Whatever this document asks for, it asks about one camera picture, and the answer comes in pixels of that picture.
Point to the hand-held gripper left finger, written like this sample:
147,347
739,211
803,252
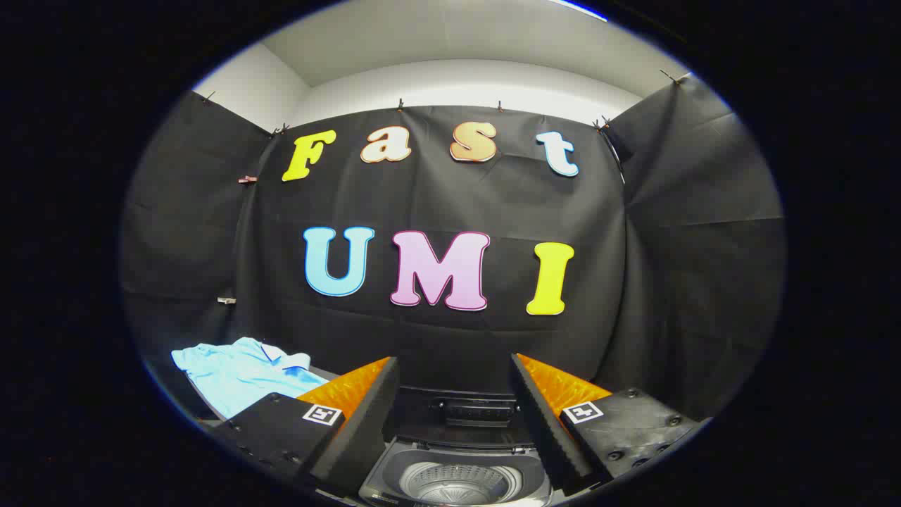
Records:
364,422

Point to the grey washing machine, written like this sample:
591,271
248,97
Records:
457,479

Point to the grey box stand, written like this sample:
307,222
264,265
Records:
325,372

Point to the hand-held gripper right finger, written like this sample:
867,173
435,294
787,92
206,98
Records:
542,422

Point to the dark glass washing machine lid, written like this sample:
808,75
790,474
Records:
461,412

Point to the light blue polo shirt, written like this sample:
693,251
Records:
239,373

